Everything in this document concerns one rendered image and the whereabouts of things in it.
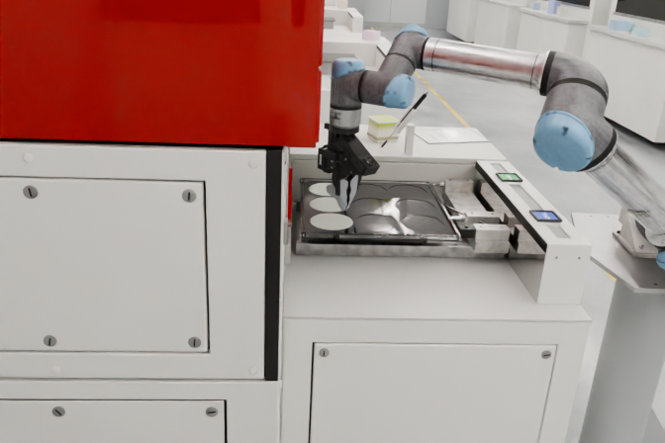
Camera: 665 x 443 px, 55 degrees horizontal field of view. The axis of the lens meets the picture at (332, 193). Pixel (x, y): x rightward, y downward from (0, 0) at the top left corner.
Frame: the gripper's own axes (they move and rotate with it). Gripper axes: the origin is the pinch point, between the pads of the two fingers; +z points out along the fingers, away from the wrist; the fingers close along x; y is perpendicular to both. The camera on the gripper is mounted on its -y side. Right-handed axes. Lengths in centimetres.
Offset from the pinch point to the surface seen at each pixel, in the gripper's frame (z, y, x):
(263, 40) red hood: -46, -30, 50
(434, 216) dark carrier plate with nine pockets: 1.3, -15.5, -15.2
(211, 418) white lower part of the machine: 17, -25, 56
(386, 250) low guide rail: 7.6, -12.5, -1.5
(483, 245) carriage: 4.2, -29.6, -15.7
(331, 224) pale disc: 1.3, -3.7, 8.6
